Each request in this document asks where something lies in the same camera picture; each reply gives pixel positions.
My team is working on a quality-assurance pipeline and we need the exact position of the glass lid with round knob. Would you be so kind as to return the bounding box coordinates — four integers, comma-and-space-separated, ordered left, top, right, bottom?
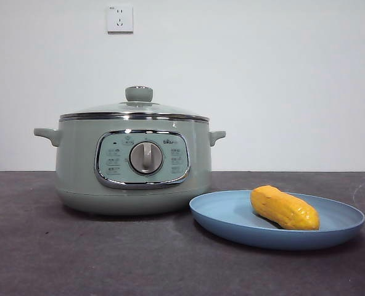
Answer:
59, 85, 210, 122

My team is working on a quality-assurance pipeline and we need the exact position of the yellow corn cob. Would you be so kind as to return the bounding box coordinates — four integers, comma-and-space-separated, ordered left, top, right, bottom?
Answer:
250, 184, 321, 231

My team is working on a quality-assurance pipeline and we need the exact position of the blue round plate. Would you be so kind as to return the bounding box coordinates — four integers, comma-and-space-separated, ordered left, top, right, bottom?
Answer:
189, 189, 365, 251

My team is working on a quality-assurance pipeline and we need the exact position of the pale green electric steamer pot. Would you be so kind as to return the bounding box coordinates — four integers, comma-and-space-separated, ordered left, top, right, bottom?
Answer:
33, 117, 227, 216

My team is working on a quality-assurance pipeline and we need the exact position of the white wall socket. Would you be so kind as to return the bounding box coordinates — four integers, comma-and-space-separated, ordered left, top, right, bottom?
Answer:
106, 4, 134, 35

